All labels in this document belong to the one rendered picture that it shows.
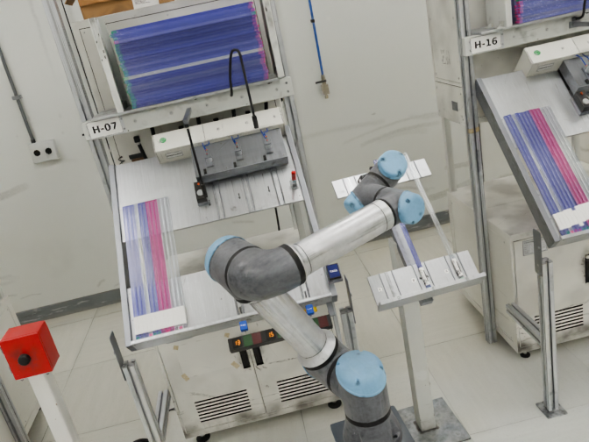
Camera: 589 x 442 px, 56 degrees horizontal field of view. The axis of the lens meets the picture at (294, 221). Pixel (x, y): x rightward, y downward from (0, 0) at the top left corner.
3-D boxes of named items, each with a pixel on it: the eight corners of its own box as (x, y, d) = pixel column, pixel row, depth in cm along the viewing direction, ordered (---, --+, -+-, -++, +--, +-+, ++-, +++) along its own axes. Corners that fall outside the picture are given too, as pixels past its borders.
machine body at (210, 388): (351, 409, 237) (325, 281, 215) (188, 451, 233) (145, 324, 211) (323, 331, 297) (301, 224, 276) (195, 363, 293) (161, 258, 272)
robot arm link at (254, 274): (244, 276, 108) (423, 180, 128) (220, 261, 117) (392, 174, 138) (260, 325, 112) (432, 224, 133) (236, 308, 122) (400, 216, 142)
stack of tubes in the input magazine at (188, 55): (270, 78, 201) (254, 0, 192) (131, 110, 199) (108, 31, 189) (267, 75, 213) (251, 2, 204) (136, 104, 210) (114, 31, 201)
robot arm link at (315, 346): (345, 405, 145) (216, 276, 117) (313, 381, 157) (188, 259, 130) (373, 369, 148) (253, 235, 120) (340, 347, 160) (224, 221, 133)
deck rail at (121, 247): (138, 350, 184) (131, 345, 178) (131, 352, 184) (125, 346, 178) (118, 173, 216) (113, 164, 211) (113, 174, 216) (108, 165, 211)
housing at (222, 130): (287, 145, 219) (284, 123, 206) (164, 173, 216) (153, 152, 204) (282, 128, 223) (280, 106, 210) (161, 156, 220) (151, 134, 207)
